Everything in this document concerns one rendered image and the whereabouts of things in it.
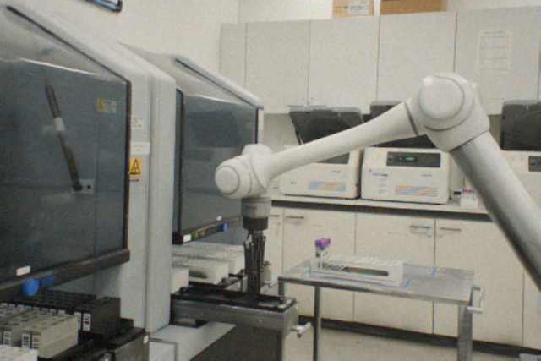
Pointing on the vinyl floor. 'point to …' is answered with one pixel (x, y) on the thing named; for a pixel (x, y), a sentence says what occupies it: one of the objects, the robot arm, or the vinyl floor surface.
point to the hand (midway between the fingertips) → (254, 284)
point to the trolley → (412, 272)
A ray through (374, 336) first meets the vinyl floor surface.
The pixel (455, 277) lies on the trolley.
